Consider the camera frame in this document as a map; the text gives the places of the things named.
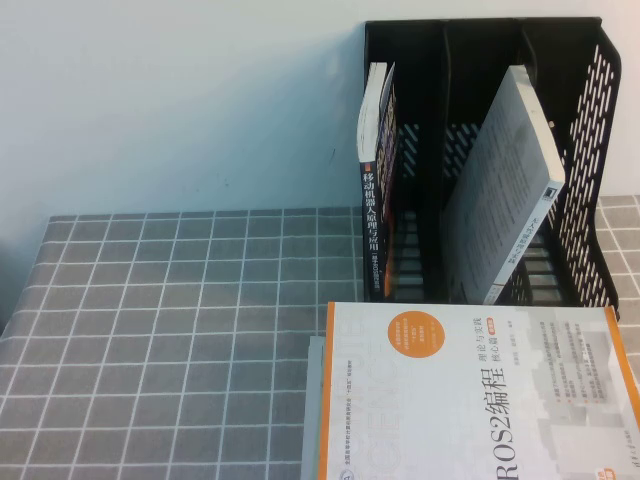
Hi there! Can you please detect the dark robotics book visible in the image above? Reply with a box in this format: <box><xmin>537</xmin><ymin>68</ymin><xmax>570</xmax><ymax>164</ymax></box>
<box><xmin>355</xmin><ymin>60</ymin><xmax>402</xmax><ymax>304</ymax></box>

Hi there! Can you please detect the white orange-bordered ROS2 book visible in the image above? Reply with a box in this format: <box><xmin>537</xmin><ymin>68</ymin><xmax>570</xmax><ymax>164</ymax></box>
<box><xmin>315</xmin><ymin>300</ymin><xmax>640</xmax><ymax>480</ymax></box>

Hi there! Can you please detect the grey checkered tablecloth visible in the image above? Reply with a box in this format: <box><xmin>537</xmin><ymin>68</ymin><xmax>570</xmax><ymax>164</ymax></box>
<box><xmin>0</xmin><ymin>194</ymin><xmax>640</xmax><ymax>480</ymax></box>

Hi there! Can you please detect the white book with square logo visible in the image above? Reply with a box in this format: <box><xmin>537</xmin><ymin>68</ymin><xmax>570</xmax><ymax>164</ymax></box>
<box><xmin>441</xmin><ymin>64</ymin><xmax>567</xmax><ymax>306</ymax></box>

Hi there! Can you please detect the black plastic book stand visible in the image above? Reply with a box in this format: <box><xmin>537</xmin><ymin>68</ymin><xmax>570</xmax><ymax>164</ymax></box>
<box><xmin>363</xmin><ymin>17</ymin><xmax>624</xmax><ymax>322</ymax></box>

